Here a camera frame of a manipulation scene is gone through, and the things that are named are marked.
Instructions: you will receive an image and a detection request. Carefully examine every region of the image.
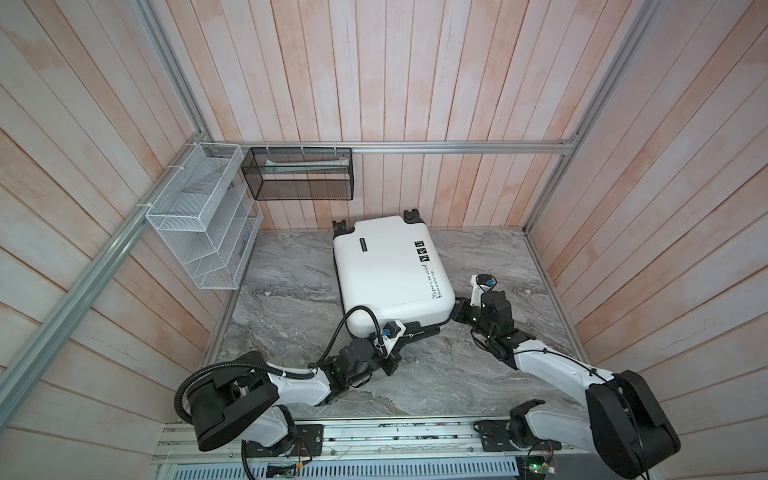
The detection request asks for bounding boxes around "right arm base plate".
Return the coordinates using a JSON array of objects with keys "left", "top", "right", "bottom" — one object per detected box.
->
[{"left": 472, "top": 417, "right": 562, "bottom": 452}]

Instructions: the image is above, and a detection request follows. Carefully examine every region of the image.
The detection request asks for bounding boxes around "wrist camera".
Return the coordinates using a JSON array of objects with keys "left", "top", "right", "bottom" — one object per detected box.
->
[
  {"left": 470, "top": 274, "right": 497, "bottom": 307},
  {"left": 376, "top": 320, "right": 406, "bottom": 358}
]

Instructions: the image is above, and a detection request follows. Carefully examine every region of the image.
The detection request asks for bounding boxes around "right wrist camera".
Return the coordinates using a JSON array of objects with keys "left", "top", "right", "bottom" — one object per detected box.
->
[{"left": 470, "top": 274, "right": 497, "bottom": 307}]

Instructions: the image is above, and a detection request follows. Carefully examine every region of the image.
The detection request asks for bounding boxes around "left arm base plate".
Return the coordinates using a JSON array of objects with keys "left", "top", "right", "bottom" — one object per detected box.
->
[{"left": 244, "top": 423, "right": 324, "bottom": 459}]

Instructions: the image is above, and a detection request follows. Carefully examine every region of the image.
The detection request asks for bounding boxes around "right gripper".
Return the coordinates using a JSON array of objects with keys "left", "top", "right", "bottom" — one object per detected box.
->
[{"left": 447, "top": 293, "right": 492, "bottom": 341}]

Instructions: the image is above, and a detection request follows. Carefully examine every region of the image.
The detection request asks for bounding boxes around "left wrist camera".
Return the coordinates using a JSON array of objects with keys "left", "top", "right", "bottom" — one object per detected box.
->
[{"left": 376, "top": 320, "right": 406, "bottom": 358}]

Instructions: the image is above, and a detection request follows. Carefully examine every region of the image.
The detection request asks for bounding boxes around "aluminium front rail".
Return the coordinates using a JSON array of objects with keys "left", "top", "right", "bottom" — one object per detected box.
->
[{"left": 149, "top": 413, "right": 652, "bottom": 466}]

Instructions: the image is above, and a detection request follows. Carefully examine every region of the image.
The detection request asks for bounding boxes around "green circuit board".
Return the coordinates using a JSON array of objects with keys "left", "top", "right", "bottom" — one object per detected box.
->
[{"left": 518, "top": 457, "right": 556, "bottom": 480}]

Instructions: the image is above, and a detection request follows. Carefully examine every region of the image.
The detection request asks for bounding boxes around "black corrugated cable conduit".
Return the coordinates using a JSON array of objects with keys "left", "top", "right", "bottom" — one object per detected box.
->
[{"left": 173, "top": 304, "right": 385, "bottom": 480}]

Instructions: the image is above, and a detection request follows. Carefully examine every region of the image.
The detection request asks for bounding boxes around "black mesh wall basket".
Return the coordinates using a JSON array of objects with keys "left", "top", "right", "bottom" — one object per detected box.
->
[{"left": 241, "top": 146, "right": 354, "bottom": 201}]

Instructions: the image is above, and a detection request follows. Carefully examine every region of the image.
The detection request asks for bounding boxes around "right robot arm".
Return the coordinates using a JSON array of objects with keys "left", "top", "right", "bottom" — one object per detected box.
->
[{"left": 451, "top": 291, "right": 681, "bottom": 479}]

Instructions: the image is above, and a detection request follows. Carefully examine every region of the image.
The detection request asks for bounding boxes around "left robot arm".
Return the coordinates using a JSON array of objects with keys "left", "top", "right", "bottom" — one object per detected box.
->
[{"left": 174, "top": 335, "right": 406, "bottom": 452}]

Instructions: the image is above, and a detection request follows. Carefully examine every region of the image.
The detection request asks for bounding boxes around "white wire mesh rack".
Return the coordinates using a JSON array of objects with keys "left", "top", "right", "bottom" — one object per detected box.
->
[{"left": 146, "top": 143, "right": 263, "bottom": 290}]

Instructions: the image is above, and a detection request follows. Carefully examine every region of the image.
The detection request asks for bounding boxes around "white and black suitcase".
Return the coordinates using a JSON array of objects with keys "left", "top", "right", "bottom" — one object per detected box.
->
[{"left": 333, "top": 209, "right": 455, "bottom": 338}]

